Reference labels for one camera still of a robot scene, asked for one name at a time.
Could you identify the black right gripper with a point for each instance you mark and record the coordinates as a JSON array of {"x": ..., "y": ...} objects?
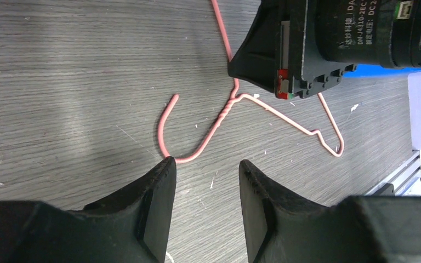
[{"x": 312, "y": 44}]

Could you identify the aluminium rail frame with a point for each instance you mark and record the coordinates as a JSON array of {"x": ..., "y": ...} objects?
[{"x": 403, "y": 181}]

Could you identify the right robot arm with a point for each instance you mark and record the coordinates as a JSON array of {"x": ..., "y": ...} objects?
[{"x": 406, "y": 36}]

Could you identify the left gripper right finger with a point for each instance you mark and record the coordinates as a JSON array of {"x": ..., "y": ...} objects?
[{"x": 281, "y": 225}]

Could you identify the blue plastic bin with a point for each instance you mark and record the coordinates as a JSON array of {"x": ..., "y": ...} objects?
[{"x": 375, "y": 71}]

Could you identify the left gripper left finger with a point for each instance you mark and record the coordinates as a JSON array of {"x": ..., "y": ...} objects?
[{"x": 132, "y": 224}]

